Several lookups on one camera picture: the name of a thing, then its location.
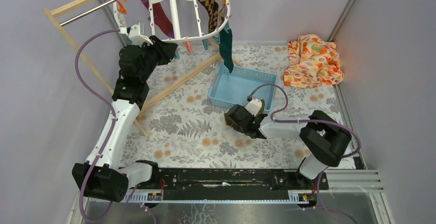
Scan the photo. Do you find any white plastic clip hanger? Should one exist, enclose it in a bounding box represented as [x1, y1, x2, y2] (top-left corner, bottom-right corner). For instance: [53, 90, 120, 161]
[112, 0, 231, 44]

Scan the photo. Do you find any dark teal sock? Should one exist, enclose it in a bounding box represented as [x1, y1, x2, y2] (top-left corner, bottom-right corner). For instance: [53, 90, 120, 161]
[219, 24, 234, 73]

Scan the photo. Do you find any olive orange sock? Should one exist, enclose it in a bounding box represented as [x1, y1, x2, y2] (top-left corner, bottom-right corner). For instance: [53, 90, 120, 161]
[224, 98, 265, 128]

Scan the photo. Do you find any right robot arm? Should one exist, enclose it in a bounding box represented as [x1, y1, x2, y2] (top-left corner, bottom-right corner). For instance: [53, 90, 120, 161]
[224, 105, 352, 189]

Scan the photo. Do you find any light blue plastic basket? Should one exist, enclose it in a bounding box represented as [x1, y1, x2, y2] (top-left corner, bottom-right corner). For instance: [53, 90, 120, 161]
[208, 63, 278, 109]

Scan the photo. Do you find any maroon purple striped sock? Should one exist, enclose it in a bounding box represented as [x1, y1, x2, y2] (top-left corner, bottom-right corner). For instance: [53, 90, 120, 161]
[141, 0, 174, 38]

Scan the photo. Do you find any floral table mat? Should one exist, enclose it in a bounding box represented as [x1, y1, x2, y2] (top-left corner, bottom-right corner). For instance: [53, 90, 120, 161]
[120, 45, 345, 169]

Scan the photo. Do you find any metal rack rod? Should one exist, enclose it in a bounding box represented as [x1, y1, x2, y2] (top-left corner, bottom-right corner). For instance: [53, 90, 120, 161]
[60, 0, 164, 26]

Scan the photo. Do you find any argyle brown sock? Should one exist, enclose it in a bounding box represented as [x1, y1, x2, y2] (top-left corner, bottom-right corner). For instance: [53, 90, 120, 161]
[197, 0, 219, 33]

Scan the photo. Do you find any orange floral cloth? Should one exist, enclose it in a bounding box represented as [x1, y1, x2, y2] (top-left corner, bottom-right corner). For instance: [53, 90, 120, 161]
[283, 34, 344, 88]

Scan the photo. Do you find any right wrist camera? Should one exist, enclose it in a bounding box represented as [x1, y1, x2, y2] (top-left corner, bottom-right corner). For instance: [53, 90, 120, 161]
[245, 98, 265, 116]

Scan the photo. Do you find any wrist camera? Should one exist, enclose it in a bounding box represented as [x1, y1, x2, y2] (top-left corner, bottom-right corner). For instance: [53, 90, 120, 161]
[245, 98, 265, 116]
[119, 22, 154, 47]

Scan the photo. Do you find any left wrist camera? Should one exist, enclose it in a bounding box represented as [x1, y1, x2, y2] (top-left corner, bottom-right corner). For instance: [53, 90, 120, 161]
[119, 22, 154, 47]

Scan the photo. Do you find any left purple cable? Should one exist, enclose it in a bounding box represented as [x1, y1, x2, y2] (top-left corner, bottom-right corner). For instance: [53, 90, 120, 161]
[75, 28, 137, 224]

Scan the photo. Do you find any purple cable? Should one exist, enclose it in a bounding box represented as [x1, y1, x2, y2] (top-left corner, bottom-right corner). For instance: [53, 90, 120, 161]
[75, 28, 137, 224]
[246, 83, 362, 224]

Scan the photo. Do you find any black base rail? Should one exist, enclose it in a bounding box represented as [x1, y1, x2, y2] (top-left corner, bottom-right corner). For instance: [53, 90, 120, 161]
[126, 167, 328, 203]

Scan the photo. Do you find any wooden drying rack frame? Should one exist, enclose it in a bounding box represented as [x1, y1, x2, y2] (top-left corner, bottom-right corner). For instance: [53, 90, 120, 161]
[43, 0, 246, 139]

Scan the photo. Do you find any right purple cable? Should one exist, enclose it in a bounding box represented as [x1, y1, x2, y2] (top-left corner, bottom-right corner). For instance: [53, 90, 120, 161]
[246, 83, 362, 224]

